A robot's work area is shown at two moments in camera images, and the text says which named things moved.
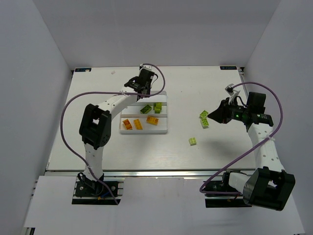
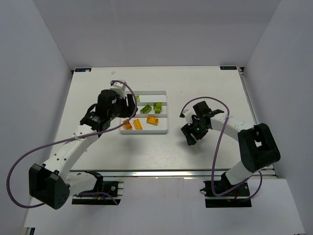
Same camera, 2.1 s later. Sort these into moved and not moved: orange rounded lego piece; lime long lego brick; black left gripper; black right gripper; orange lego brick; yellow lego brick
Moved: black right gripper; black left gripper
Not moved: orange lego brick; yellow lego brick; orange rounded lego piece; lime long lego brick
